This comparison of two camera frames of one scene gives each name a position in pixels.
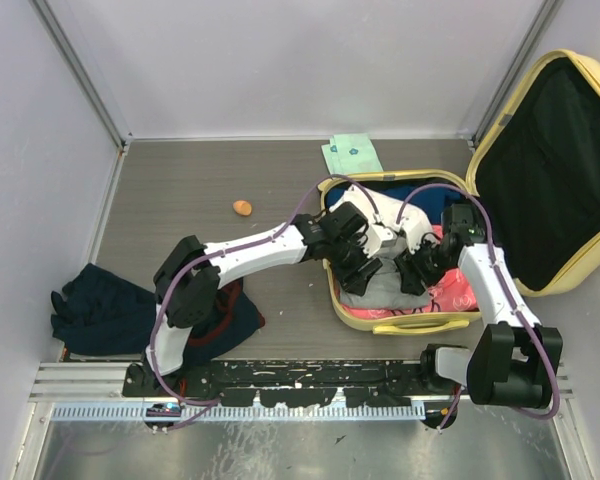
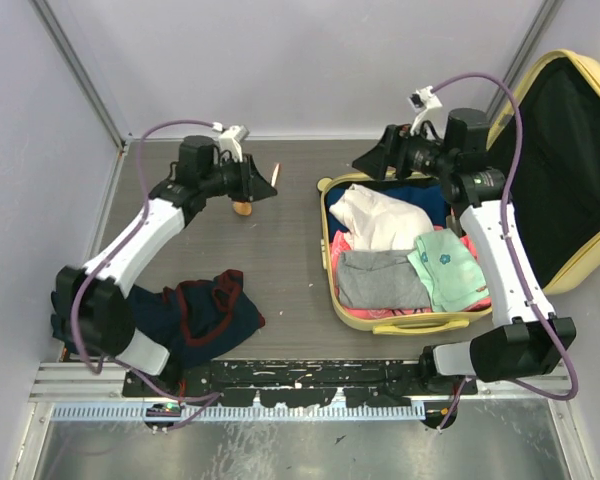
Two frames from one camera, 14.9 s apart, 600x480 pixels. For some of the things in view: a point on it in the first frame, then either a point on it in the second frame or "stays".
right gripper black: x=408 y=263 to x=384 y=153
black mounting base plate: x=289 y=384 stays
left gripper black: x=357 y=282 to x=253 y=187
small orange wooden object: x=242 y=207 stays
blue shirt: x=437 y=199 stays
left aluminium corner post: x=112 y=122 stays
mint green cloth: x=351 y=153 to x=453 y=276
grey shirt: x=383 y=290 stays
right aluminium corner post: x=526 y=59 stays
